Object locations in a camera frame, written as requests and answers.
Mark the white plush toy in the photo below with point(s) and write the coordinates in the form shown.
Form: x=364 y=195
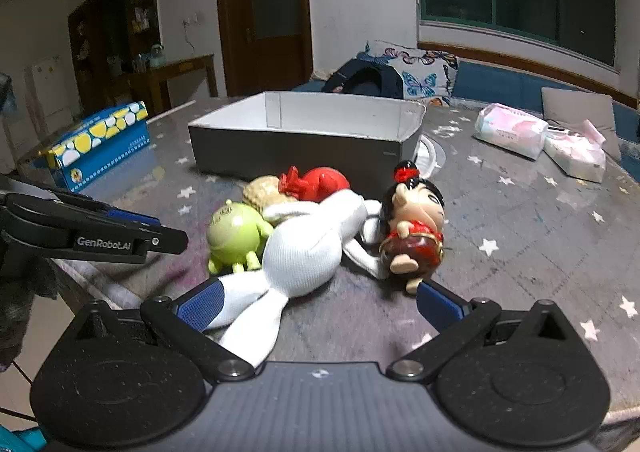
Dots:
x=300 y=247

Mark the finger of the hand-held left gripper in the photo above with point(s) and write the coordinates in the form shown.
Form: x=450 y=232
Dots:
x=132 y=218
x=167 y=239

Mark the beige peanut toy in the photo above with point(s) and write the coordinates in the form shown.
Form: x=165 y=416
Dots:
x=260 y=192

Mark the wooden side table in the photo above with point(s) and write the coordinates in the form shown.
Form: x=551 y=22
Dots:
x=185 y=65

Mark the white round disc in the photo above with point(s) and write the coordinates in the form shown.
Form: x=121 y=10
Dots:
x=432 y=157

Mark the blue yellow tissue box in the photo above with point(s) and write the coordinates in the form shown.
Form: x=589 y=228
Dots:
x=100 y=142

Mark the dark wooden cabinet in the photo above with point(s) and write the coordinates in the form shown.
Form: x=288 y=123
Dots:
x=115 y=32

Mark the light blue kettle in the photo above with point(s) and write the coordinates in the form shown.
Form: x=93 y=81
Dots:
x=157 y=56

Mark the person's left hand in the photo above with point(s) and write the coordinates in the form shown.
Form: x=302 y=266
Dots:
x=20 y=302

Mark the grey cushion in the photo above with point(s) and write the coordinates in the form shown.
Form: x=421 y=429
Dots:
x=580 y=107

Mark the butterfly print pillow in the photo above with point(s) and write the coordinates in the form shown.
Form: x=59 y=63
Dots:
x=425 y=72

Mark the white refrigerator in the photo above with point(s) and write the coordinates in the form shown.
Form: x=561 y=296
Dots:
x=47 y=92

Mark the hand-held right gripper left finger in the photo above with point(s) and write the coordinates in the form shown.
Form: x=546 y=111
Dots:
x=200 y=306

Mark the grey cardboard box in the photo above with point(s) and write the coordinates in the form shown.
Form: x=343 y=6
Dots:
x=300 y=152

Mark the opened white tissue pack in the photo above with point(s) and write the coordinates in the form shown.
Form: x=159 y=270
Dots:
x=575 y=155

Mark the blue sofa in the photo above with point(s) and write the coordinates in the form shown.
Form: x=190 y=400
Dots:
x=500 y=82

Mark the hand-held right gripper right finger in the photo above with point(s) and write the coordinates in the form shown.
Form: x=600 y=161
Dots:
x=442 y=306

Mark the green one-eyed monster toy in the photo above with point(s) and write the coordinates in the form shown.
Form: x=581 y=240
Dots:
x=235 y=232

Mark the red lucky bag toy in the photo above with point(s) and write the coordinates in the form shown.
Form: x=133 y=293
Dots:
x=325 y=182

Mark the black-haired doll figurine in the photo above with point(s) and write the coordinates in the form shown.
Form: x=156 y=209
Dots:
x=410 y=242

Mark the dark blue backpack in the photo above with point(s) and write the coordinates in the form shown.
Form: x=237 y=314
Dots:
x=370 y=80

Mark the dark wooden door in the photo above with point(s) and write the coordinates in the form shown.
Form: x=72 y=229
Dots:
x=265 y=7

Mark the pink white tissue pack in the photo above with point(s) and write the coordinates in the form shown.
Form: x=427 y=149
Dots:
x=510 y=130

